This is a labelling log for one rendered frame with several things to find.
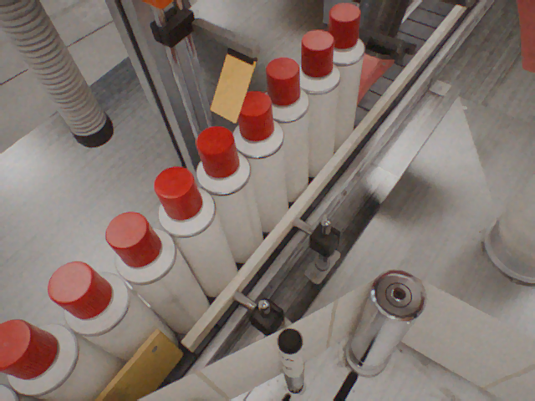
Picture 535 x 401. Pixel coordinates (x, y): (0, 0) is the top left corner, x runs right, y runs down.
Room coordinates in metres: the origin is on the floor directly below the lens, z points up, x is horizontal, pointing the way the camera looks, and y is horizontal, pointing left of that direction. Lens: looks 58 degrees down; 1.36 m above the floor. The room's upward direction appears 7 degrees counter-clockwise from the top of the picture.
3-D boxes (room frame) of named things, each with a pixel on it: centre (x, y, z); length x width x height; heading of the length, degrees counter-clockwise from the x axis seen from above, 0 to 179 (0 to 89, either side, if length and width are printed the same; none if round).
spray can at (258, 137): (0.28, 0.00, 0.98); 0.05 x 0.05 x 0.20
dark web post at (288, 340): (0.07, 0.00, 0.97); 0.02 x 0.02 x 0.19
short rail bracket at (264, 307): (0.15, 0.03, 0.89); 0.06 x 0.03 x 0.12; 47
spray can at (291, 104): (0.32, -0.03, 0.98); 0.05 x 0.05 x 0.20
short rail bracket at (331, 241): (0.22, -0.06, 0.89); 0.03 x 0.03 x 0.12; 47
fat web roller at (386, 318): (0.09, -0.08, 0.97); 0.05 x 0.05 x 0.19
